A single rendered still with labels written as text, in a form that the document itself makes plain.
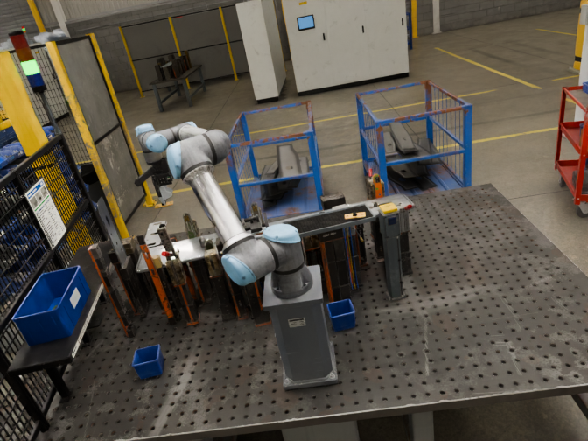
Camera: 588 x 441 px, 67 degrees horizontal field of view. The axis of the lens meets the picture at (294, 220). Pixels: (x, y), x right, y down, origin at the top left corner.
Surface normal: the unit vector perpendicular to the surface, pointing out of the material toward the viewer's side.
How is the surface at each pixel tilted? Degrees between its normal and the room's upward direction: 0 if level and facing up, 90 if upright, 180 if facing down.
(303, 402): 0
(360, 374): 0
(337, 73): 90
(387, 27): 90
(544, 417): 0
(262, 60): 90
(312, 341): 90
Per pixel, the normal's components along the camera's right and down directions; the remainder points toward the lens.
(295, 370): 0.01, 0.46
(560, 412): -0.18, -0.87
